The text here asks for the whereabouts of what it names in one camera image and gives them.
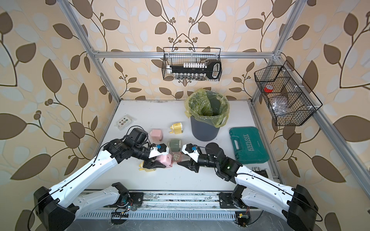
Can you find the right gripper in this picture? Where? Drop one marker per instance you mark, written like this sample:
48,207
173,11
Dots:
190,164

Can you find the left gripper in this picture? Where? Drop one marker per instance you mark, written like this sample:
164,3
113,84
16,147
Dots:
150,164

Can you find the pink sharpener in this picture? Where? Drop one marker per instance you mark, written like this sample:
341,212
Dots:
166,160
156,135

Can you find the green pencil sharpener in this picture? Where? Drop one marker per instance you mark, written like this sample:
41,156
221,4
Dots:
175,145

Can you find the pink shavings tray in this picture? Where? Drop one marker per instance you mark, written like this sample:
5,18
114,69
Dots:
177,157

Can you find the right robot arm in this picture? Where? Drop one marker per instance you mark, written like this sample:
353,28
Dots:
295,205

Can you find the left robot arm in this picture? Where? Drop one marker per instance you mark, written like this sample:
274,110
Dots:
58,206

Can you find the yellow sharpener near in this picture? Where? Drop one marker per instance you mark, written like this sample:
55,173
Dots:
142,168

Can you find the yellow sharpener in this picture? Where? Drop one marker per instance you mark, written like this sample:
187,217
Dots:
176,128
142,168

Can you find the yellow sharpener far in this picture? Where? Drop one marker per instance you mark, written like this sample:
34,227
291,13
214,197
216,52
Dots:
176,128

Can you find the grey trash bin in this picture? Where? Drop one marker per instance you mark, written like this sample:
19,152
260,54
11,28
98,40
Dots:
203,131

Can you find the white button box in bag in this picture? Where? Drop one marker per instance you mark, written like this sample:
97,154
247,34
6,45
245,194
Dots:
124,122

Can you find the yellow-green bin liner bag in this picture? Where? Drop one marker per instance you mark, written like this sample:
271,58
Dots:
209,107

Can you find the green plastic tool case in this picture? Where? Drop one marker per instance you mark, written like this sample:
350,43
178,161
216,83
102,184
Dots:
248,146

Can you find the socket set in basket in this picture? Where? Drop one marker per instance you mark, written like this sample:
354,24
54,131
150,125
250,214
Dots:
208,71

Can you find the clear plastic bag in basket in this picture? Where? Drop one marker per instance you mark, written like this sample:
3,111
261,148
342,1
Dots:
280,105

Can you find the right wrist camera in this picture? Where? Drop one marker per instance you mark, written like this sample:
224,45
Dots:
193,151

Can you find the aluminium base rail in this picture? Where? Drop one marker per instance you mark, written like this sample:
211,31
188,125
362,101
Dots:
146,200

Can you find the back wire basket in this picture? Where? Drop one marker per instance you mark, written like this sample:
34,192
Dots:
180,55

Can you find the wire basket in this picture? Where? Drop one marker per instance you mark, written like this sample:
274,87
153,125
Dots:
180,55
302,101

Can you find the right wire basket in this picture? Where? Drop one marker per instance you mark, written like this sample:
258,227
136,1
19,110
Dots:
302,101

